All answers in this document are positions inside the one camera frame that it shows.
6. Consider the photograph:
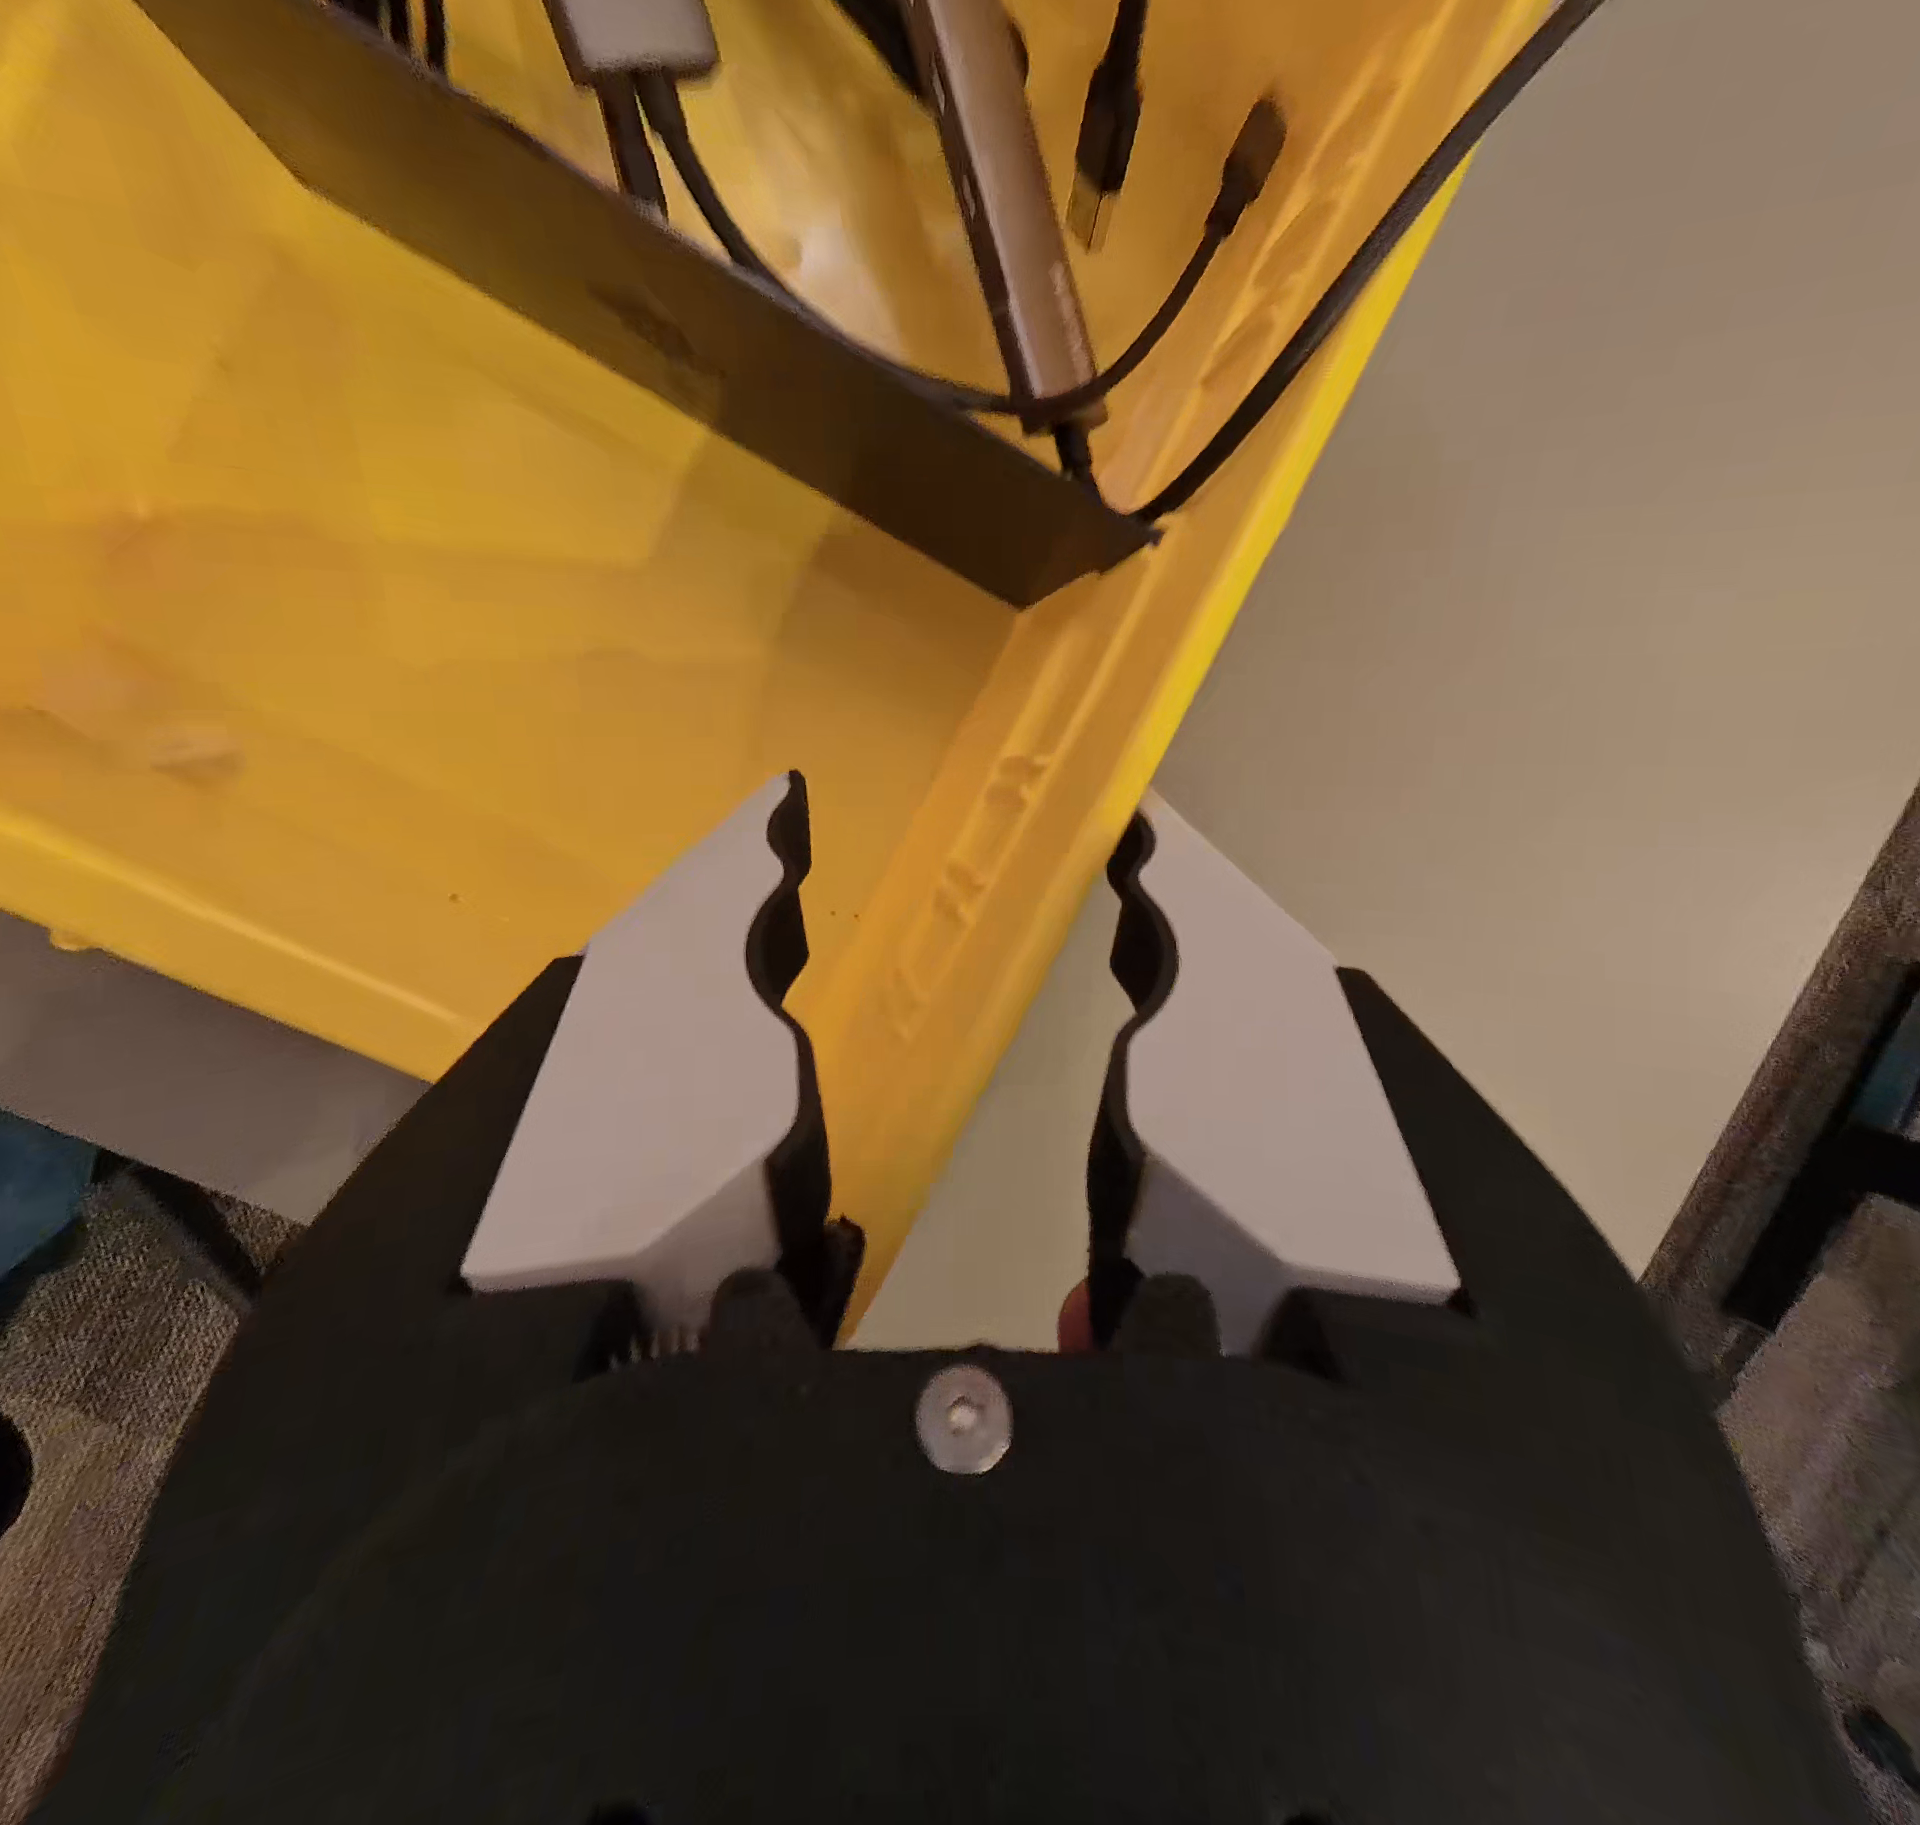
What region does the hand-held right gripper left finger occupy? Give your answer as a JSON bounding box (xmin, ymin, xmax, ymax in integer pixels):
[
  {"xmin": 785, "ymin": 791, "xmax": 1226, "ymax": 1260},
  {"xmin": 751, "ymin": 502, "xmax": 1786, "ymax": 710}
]
[{"xmin": 464, "ymin": 776, "xmax": 833, "ymax": 1292}]

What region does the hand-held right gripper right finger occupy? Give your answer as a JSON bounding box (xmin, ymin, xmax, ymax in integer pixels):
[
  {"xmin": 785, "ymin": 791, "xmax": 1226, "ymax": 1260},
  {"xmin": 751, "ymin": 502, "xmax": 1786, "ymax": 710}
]
[{"xmin": 1087, "ymin": 807, "xmax": 1467, "ymax": 1301}]

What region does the yellow plastic bin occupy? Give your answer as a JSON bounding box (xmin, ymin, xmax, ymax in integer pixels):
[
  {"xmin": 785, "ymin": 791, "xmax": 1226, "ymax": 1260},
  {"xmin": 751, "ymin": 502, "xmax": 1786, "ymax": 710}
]
[{"xmin": 0, "ymin": 0, "xmax": 1606, "ymax": 1340}]

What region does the black usb-c cable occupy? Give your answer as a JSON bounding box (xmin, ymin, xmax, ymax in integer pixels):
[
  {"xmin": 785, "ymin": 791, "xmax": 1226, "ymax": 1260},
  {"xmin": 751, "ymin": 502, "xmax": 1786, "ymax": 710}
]
[{"xmin": 1066, "ymin": 0, "xmax": 1165, "ymax": 251}]

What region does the person's blue jeans leg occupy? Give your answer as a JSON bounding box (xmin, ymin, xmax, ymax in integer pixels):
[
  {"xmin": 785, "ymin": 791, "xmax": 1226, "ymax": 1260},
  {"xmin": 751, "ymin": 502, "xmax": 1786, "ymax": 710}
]
[{"xmin": 0, "ymin": 1120, "xmax": 98, "ymax": 1292}]

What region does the black plastic bin divider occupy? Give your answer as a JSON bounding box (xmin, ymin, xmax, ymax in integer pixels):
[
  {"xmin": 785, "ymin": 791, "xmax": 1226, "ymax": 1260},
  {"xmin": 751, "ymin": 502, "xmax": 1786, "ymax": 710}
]
[{"xmin": 45, "ymin": 0, "xmax": 1160, "ymax": 611}]

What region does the short black hub cable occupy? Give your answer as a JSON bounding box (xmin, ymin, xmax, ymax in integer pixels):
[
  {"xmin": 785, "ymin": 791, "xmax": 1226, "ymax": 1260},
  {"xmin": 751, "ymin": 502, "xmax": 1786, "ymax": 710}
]
[{"xmin": 600, "ymin": 71, "xmax": 1291, "ymax": 423}]

